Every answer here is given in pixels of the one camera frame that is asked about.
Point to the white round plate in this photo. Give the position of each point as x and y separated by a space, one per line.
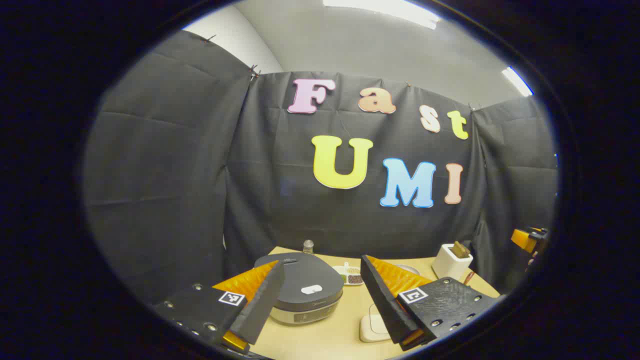
411 269

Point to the white divided grain dish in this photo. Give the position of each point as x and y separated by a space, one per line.
350 275

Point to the brown wooden spoon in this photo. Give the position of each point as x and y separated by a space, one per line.
468 277

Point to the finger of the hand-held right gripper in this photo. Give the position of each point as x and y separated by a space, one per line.
522 239

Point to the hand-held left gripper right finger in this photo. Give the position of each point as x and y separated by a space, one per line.
382 300

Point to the brown toast slice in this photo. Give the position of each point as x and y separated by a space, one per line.
461 249

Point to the grey rice cooker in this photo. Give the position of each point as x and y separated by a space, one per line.
310 275

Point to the clear glass bottle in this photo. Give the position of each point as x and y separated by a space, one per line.
308 246

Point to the white toaster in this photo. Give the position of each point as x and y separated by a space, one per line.
447 265

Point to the black backdrop cloth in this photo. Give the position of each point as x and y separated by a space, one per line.
175 175

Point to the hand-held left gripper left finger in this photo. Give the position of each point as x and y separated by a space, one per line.
260 310

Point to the clear box of white rice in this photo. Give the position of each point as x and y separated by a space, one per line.
372 327

